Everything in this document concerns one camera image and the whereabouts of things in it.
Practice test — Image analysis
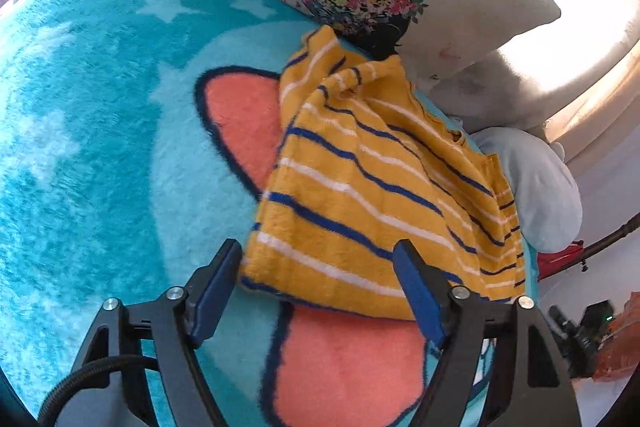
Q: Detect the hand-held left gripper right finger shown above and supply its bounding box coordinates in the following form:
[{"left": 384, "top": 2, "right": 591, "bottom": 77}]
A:
[{"left": 392, "top": 239, "right": 581, "bottom": 427}]

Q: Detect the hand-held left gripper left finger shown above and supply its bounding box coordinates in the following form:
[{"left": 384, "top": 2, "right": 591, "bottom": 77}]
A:
[{"left": 70, "top": 238, "right": 244, "bottom": 427}]

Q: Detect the yellow striped sweater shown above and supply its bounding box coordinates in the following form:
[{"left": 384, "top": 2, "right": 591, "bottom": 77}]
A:
[{"left": 239, "top": 25, "right": 527, "bottom": 322}]

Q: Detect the orange patterned cloth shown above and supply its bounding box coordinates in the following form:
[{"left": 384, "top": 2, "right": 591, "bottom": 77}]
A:
[{"left": 592, "top": 292, "right": 640, "bottom": 383}]

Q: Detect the red cloth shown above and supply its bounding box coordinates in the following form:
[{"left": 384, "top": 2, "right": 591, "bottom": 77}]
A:
[{"left": 537, "top": 241, "right": 586, "bottom": 280}]

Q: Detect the black tripod pole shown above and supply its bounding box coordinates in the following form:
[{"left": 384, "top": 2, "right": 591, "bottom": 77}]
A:
[{"left": 580, "top": 212, "right": 640, "bottom": 265}]

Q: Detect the light blue plush toy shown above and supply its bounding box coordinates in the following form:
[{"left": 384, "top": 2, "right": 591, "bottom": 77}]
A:
[{"left": 470, "top": 127, "right": 583, "bottom": 253}]

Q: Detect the teal printed blanket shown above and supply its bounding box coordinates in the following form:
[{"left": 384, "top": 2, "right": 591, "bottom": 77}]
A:
[{"left": 0, "top": 0, "right": 541, "bottom": 427}]

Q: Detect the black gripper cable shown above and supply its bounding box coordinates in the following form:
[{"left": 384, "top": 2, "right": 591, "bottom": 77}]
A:
[{"left": 37, "top": 354, "right": 161, "bottom": 427}]

